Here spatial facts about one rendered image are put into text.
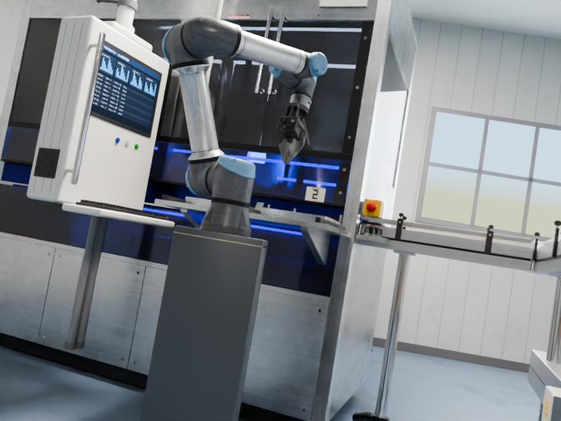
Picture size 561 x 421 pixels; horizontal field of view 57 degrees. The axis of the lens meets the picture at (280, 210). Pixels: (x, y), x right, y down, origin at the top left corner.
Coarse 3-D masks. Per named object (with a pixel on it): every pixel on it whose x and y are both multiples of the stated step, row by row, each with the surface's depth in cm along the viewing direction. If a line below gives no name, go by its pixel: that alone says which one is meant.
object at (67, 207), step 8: (64, 208) 195; (72, 208) 193; (80, 208) 191; (88, 208) 190; (96, 208) 189; (104, 216) 190; (112, 216) 193; (120, 216) 197; (128, 216) 200; (136, 216) 205; (144, 216) 210; (152, 224) 214; (160, 224) 218; (168, 224) 223
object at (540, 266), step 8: (560, 224) 160; (536, 232) 205; (560, 232) 160; (536, 240) 204; (552, 240) 187; (560, 240) 172; (536, 248) 204; (544, 248) 184; (552, 248) 168; (560, 248) 153; (536, 256) 203; (544, 256) 181; (552, 256) 160; (560, 256) 151; (536, 264) 200; (544, 264) 179; (552, 264) 164; (560, 264) 150; (536, 272) 208; (544, 272) 190; (560, 272) 162
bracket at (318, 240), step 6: (300, 228) 187; (306, 228) 186; (306, 234) 189; (312, 234) 192; (318, 234) 200; (324, 234) 208; (306, 240) 194; (312, 240) 193; (318, 240) 201; (324, 240) 209; (312, 246) 199; (318, 246) 202; (324, 246) 210; (312, 252) 205; (318, 252) 204; (324, 252) 212; (318, 258) 210; (324, 258) 213; (324, 264) 214
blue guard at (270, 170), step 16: (16, 128) 283; (16, 144) 281; (32, 144) 278; (160, 144) 251; (176, 144) 248; (32, 160) 276; (160, 160) 250; (176, 160) 247; (256, 160) 233; (272, 160) 230; (304, 160) 225; (320, 160) 223; (336, 160) 221; (160, 176) 249; (176, 176) 246; (256, 176) 232; (272, 176) 229; (288, 176) 227; (304, 176) 225; (320, 176) 222; (336, 176) 220; (272, 192) 229; (288, 192) 226; (304, 192) 224
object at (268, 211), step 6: (264, 210) 201; (270, 210) 200; (276, 210) 199; (282, 210) 198; (282, 216) 198; (288, 216) 197; (294, 216) 196; (300, 216) 196; (306, 216) 195; (312, 216) 194; (318, 216) 193; (324, 216) 192; (336, 222) 210
